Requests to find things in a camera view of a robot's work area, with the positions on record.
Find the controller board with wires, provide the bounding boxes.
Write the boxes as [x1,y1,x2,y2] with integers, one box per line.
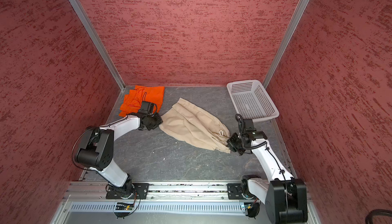
[114,190,141,219]
[244,195,260,218]

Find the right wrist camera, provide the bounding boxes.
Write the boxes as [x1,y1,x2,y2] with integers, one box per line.
[238,119,256,134]

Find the black cable bottom right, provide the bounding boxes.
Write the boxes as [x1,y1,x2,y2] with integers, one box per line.
[365,208,392,224]

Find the beige shorts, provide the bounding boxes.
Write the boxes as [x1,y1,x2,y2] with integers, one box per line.
[159,98,230,154]

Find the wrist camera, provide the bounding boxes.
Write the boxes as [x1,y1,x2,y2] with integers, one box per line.
[238,119,256,134]
[138,101,158,115]

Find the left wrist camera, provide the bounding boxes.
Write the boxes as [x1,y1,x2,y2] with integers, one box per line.
[138,101,158,115]

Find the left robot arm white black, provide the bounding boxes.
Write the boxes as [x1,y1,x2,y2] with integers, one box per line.
[71,113,162,199]

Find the aluminium mounting rail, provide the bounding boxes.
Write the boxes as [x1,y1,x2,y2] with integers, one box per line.
[62,181,311,202]

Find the right corner aluminium post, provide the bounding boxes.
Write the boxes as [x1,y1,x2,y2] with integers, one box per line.
[262,0,310,88]

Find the right controller board with wires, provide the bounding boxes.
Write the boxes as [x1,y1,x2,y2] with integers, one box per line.
[244,195,260,218]

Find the white slotted cable duct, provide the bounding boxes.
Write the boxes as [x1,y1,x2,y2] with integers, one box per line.
[69,202,245,215]

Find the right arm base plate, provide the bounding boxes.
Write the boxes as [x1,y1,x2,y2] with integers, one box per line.
[227,183,257,200]

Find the left corner aluminium post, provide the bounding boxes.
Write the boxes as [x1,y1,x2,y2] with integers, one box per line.
[68,0,126,91]

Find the left controller board with wires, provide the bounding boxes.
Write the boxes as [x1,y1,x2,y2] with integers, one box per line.
[114,190,141,219]

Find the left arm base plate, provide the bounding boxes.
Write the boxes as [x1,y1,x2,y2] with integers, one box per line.
[106,183,150,201]

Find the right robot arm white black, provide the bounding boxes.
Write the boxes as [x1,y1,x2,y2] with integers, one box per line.
[227,132,308,224]

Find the orange shorts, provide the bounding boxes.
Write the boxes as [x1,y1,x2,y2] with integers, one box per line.
[119,85,165,117]

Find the white plastic laundry basket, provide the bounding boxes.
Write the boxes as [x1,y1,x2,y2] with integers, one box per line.
[226,80,280,123]

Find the corner aluminium post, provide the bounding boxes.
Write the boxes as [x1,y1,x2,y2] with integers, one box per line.
[262,0,310,88]
[68,0,126,91]

